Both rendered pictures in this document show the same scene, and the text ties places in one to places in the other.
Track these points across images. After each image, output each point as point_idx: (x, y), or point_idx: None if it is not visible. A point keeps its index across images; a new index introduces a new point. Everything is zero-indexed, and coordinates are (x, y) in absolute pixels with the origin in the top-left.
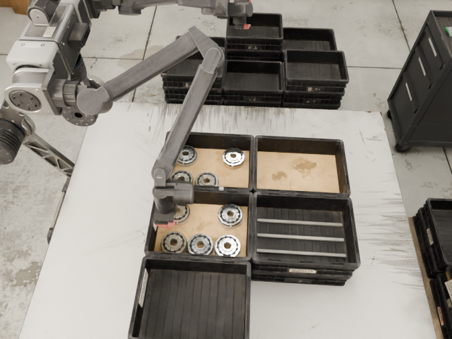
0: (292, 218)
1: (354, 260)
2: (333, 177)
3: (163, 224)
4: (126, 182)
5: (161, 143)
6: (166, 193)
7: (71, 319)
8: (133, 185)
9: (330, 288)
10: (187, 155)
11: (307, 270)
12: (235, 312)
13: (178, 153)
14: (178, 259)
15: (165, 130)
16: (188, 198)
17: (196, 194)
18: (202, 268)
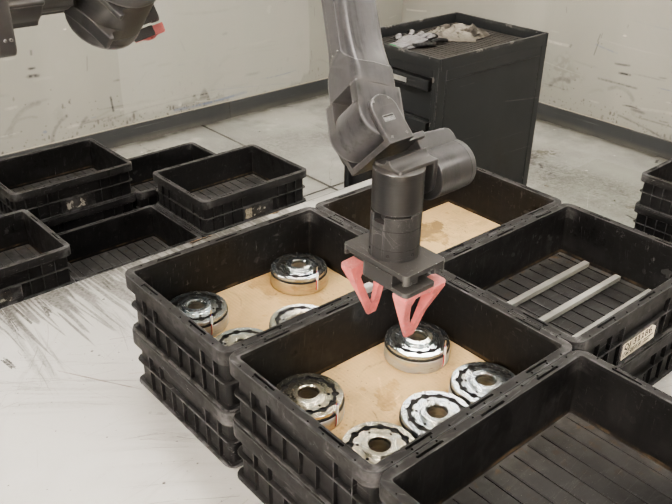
0: (513, 297)
1: None
2: (485, 223)
3: (426, 286)
4: (62, 484)
5: (73, 371)
6: (419, 161)
7: None
8: (89, 479)
9: (668, 382)
10: (205, 304)
11: (645, 331)
12: (647, 478)
13: (386, 56)
14: (458, 431)
15: (55, 348)
16: (467, 155)
17: (323, 333)
18: (499, 441)
